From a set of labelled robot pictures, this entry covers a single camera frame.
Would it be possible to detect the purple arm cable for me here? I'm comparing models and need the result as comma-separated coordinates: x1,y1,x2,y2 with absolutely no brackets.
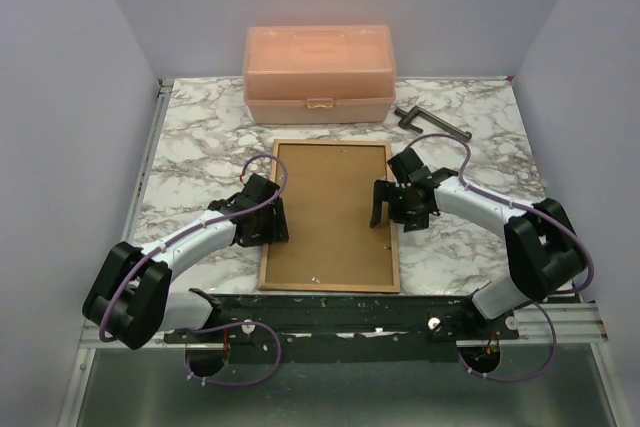
98,154,289,388
399,134,596,383

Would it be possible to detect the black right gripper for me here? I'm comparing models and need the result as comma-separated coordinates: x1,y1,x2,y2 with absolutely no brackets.
370,179,428,233

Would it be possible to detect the blue wooden picture frame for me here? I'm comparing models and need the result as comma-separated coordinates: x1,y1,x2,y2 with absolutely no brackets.
257,138,402,294

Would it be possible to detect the aluminium extrusion table frame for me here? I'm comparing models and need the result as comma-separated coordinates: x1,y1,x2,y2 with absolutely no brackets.
54,79,174,427

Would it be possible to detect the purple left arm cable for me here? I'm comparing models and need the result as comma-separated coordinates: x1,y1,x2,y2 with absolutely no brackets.
98,154,289,388

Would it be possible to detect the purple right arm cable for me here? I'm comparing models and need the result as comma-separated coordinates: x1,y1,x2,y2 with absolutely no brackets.
399,134,596,383

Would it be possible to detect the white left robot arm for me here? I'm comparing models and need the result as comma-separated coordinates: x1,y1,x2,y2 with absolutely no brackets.
82,174,289,350

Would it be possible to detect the orange translucent plastic storage box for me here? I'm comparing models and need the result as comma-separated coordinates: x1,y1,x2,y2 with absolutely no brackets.
243,25,397,125

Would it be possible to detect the black metal crank handle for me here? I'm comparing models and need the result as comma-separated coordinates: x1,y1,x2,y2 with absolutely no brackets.
393,105,472,142

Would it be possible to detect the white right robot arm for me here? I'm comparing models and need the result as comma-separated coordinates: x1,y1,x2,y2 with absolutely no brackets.
369,148,587,339

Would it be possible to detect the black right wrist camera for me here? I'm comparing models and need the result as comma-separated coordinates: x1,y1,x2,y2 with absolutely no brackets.
387,148,432,184

